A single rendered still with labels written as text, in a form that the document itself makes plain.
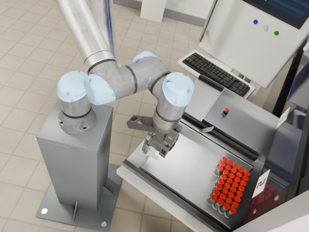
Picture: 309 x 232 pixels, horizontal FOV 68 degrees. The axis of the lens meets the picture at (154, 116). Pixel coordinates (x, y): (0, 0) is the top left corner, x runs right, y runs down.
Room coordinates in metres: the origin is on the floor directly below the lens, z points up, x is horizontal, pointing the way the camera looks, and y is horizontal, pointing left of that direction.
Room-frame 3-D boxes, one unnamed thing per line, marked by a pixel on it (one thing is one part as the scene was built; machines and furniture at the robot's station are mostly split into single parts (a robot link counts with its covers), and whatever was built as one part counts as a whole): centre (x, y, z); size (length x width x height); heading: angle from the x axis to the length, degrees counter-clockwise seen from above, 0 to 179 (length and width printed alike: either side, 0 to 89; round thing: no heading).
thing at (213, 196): (0.41, -0.29, 0.90); 0.18 x 0.02 x 0.05; 161
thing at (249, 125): (0.73, -0.40, 0.90); 0.34 x 0.26 x 0.04; 70
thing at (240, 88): (1.13, -0.27, 0.82); 0.40 x 0.14 x 0.02; 63
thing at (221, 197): (0.40, -0.31, 0.90); 0.18 x 0.02 x 0.05; 161
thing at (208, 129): (0.63, -0.17, 0.91); 0.14 x 0.03 x 0.06; 69
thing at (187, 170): (0.44, -0.20, 0.90); 0.34 x 0.26 x 0.04; 71
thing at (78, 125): (0.56, 0.31, 0.84); 0.15 x 0.15 x 0.10
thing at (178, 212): (0.59, -0.28, 0.87); 0.70 x 0.48 x 0.02; 160
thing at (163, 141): (0.42, -0.04, 1.05); 0.09 x 0.08 x 0.12; 70
